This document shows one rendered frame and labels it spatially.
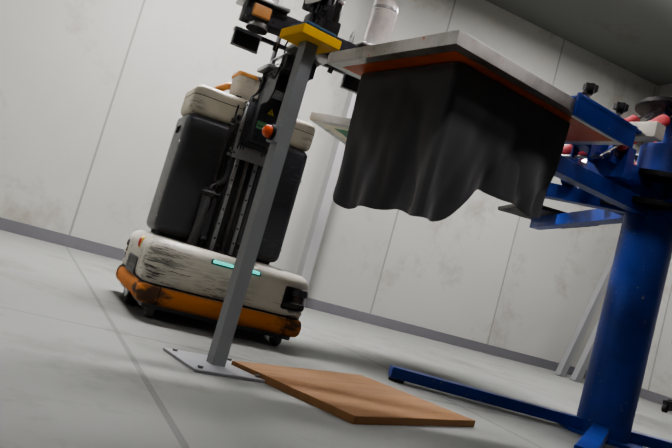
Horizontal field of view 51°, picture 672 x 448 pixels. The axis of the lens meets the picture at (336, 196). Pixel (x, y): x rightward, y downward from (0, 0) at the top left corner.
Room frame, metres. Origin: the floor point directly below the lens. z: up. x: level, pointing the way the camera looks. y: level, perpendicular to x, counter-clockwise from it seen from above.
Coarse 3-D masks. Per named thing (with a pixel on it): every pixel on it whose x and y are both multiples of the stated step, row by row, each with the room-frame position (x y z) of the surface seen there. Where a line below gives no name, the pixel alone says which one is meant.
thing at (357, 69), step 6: (390, 60) 1.97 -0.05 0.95; (348, 66) 2.14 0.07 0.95; (354, 66) 2.12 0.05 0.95; (360, 66) 2.11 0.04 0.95; (366, 66) 2.09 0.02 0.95; (372, 66) 2.07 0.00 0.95; (378, 66) 2.06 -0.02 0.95; (384, 66) 2.04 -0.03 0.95; (390, 66) 2.02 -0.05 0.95; (396, 66) 2.01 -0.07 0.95; (402, 66) 1.99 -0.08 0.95; (354, 72) 2.19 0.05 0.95; (360, 72) 2.17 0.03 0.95; (366, 72) 2.15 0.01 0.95
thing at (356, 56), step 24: (360, 48) 2.04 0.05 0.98; (384, 48) 1.94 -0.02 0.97; (408, 48) 1.85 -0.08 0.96; (432, 48) 1.78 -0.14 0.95; (456, 48) 1.73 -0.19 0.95; (480, 48) 1.74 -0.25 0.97; (504, 72) 1.80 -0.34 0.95; (528, 72) 1.85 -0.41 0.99; (552, 96) 1.91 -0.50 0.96; (576, 144) 2.30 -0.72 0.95; (600, 144) 2.22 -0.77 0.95
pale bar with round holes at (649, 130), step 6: (636, 126) 2.18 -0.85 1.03; (642, 126) 2.15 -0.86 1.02; (648, 126) 2.13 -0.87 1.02; (654, 126) 2.12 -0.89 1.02; (660, 126) 2.12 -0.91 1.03; (642, 132) 2.15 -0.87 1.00; (648, 132) 2.13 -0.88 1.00; (654, 132) 2.11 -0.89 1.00; (660, 132) 2.13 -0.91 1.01; (636, 138) 2.18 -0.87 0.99; (642, 138) 2.16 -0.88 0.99; (648, 138) 2.15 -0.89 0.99; (654, 138) 2.13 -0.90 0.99; (660, 138) 2.13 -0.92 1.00
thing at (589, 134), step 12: (396, 60) 1.95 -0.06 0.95; (408, 60) 1.92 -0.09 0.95; (420, 60) 1.90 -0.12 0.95; (432, 60) 1.87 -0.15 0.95; (444, 60) 1.84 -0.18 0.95; (456, 60) 1.81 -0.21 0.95; (468, 60) 1.79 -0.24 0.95; (480, 72) 1.86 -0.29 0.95; (492, 72) 1.83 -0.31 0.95; (504, 84) 1.90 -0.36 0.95; (528, 96) 1.94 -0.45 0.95; (552, 108) 1.99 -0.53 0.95; (576, 120) 2.04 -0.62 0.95; (576, 132) 2.16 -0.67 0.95; (588, 132) 2.13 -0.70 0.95
